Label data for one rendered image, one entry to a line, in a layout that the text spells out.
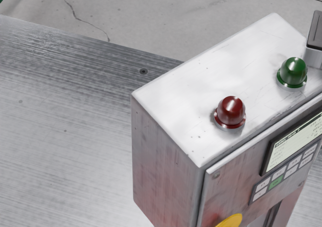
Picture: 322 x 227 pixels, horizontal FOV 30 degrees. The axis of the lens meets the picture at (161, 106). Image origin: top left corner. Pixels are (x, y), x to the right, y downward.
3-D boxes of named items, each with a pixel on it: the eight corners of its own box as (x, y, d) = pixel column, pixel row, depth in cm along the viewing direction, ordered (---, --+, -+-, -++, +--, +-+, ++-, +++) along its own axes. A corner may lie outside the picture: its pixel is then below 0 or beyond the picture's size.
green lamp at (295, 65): (269, 77, 52) (273, 60, 50) (291, 64, 53) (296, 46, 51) (290, 96, 50) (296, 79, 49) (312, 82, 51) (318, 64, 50)
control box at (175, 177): (131, 200, 65) (127, 91, 50) (247, 125, 72) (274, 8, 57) (189, 272, 61) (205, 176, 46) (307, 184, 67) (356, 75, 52)
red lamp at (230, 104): (206, 116, 49) (209, 99, 47) (230, 101, 50) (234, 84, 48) (227, 137, 48) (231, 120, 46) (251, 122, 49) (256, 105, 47)
